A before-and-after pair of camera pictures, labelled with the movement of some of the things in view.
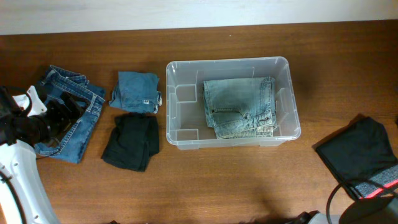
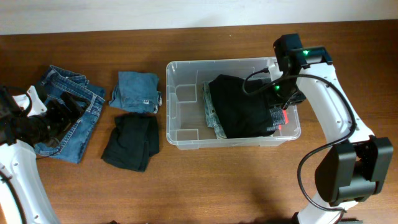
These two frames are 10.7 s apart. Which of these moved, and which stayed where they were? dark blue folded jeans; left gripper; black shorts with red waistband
Moved: black shorts with red waistband
Stayed: left gripper; dark blue folded jeans
